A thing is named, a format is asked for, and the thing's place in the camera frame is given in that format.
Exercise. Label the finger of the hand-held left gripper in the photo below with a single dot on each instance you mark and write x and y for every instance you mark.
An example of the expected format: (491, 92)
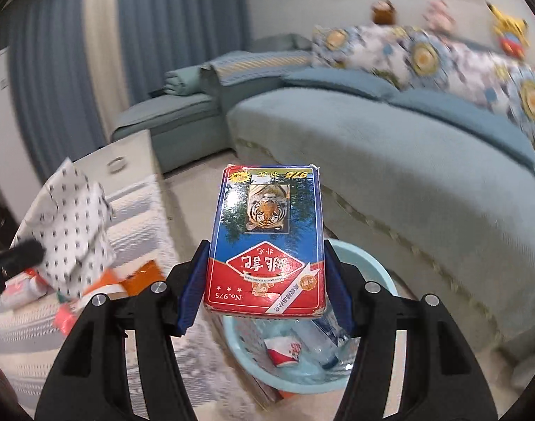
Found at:
(28, 254)

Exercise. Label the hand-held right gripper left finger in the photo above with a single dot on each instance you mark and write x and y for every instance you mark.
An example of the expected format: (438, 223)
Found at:
(192, 291)

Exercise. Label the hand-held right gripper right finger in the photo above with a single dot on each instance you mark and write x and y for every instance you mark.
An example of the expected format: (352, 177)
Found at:
(340, 300)

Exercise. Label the light blue plastic basin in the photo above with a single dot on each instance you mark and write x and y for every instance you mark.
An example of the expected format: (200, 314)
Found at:
(373, 272)

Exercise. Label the blue red playing card box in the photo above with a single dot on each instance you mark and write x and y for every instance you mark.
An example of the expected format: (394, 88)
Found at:
(267, 237)

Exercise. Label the red white snack packet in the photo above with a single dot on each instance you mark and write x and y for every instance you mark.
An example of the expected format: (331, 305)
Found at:
(24, 289)

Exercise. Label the orange snack packet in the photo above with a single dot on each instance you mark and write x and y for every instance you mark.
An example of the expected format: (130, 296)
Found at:
(144, 278)

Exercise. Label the clear plastic bottle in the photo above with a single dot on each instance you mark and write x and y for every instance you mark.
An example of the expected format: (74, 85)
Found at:
(324, 348)

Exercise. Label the white dotted paper bag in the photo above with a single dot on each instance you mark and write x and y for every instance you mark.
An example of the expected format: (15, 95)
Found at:
(74, 228)

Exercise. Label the red white paper cup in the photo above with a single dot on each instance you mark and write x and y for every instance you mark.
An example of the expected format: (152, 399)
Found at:
(283, 351)

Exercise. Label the orange white wrapper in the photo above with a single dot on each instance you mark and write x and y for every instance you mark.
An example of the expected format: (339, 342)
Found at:
(74, 315)

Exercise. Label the grey striped table cloth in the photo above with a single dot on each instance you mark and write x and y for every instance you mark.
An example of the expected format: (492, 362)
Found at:
(131, 228)

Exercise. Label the white cabinet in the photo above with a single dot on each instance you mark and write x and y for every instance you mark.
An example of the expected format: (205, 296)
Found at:
(8, 140)

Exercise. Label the teal sofa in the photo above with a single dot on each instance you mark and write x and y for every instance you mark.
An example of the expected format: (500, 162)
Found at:
(403, 193)

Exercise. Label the blue curtain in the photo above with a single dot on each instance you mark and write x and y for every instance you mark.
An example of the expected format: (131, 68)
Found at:
(184, 22)
(48, 74)

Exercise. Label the folded teal blanket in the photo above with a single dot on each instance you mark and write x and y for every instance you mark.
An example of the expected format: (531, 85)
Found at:
(184, 80)

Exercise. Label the dark blue seat cushion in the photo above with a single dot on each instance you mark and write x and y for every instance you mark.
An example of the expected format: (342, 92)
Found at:
(337, 82)
(465, 127)

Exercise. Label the cream curtain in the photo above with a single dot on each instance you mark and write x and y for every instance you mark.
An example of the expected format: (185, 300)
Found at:
(105, 39)

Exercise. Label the striped sofa throw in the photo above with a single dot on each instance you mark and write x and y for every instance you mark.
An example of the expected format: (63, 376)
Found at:
(254, 63)

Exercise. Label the floral pillow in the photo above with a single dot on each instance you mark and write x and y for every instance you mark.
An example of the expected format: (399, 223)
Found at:
(524, 96)
(351, 48)
(438, 61)

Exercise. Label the brown plush toy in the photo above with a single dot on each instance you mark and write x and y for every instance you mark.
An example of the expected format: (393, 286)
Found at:
(384, 12)

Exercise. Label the pink plush toy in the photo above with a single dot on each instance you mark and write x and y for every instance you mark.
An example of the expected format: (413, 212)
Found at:
(439, 16)

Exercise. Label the yellow plush toy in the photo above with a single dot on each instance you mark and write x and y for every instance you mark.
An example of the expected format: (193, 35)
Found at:
(509, 30)

